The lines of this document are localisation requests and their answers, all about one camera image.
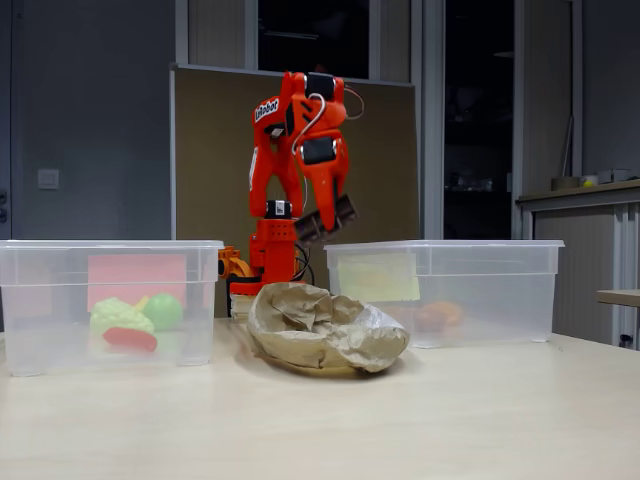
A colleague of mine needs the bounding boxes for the dark brown toy chocolate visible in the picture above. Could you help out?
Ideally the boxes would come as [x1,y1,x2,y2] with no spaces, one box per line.
[293,193,360,246]

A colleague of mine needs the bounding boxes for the orange toy croissant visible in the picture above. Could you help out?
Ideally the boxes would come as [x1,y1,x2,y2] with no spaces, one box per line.
[424,300,464,326]

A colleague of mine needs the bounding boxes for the green toy apple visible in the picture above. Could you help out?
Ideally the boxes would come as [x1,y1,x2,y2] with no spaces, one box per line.
[143,293,185,332]

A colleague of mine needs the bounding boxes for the light green toy grapes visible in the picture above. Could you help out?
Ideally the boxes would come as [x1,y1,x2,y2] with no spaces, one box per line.
[89,297,156,336]

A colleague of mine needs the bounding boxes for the red toy chili pepper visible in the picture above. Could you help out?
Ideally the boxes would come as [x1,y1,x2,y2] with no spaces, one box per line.
[102,327,159,353]

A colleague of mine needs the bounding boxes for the yellow-green sticky note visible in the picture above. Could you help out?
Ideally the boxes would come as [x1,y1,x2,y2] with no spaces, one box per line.
[337,252,421,302]

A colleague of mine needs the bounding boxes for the clear plastic bin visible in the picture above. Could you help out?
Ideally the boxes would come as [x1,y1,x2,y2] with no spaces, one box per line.
[323,239,565,350]
[0,239,225,377]

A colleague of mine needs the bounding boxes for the pink sticky note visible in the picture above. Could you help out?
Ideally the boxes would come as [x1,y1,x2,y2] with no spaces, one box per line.
[87,253,188,314]

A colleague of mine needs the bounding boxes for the orange clamp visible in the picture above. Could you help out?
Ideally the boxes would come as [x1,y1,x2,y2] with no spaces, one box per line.
[217,245,257,281]

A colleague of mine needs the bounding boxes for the brown pinboard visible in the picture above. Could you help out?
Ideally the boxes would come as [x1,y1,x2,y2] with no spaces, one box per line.
[168,63,421,319]

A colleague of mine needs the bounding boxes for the plywood base block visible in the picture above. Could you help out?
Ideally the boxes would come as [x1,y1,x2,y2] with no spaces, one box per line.
[229,293,259,321]

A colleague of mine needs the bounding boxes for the crumpled brown paper bag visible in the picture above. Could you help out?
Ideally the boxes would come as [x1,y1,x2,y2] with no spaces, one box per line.
[245,282,411,374]

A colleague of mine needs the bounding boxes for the grey cabinet with counter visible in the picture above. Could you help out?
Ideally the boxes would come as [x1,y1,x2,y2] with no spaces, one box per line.
[515,179,640,349]

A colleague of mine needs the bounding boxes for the beige side table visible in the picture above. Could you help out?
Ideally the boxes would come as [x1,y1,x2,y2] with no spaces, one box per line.
[594,288,640,307]

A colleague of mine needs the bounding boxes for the white servo wire loop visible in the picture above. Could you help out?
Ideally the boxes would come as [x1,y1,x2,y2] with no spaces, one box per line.
[290,92,327,156]

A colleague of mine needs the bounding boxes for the black power cable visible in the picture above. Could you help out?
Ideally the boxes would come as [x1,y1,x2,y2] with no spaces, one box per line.
[294,242,317,286]

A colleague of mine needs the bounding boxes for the dark servo wire loop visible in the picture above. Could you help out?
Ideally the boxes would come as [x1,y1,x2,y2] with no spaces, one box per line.
[343,83,367,121]

